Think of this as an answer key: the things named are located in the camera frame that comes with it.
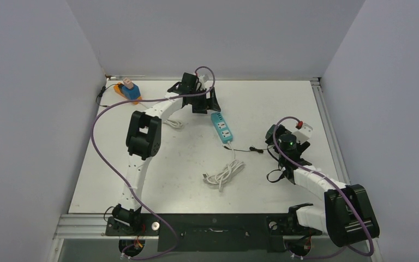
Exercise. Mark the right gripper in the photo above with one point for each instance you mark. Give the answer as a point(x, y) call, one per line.
point(280, 130)

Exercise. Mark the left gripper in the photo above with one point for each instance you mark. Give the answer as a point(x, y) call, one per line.
point(205, 105)

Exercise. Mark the green cube plug adapter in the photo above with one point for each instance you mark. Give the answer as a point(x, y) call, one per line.
point(269, 135)

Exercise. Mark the teal power strip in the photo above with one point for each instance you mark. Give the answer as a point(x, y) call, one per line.
point(221, 127)

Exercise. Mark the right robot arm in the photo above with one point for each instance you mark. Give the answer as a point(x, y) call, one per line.
point(346, 214)

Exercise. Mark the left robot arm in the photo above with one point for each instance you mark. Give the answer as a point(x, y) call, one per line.
point(143, 139)

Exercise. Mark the blue plug adapter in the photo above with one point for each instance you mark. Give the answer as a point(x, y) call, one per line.
point(133, 94)

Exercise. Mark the white charger plug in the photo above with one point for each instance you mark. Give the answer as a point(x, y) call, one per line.
point(128, 83)

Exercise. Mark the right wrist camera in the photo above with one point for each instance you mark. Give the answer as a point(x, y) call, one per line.
point(303, 132)

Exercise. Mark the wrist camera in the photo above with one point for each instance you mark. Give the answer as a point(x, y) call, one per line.
point(203, 82)
point(303, 132)

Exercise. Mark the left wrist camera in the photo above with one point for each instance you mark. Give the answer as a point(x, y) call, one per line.
point(203, 82)

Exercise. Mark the aluminium right rail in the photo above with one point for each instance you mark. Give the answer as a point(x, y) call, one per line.
point(332, 140)

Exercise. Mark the aluminium rail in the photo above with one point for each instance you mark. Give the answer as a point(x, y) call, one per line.
point(84, 226)
point(332, 140)

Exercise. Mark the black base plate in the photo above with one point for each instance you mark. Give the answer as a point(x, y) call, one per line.
point(228, 232)

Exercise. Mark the aluminium front rail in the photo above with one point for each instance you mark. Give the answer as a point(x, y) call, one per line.
point(84, 226)

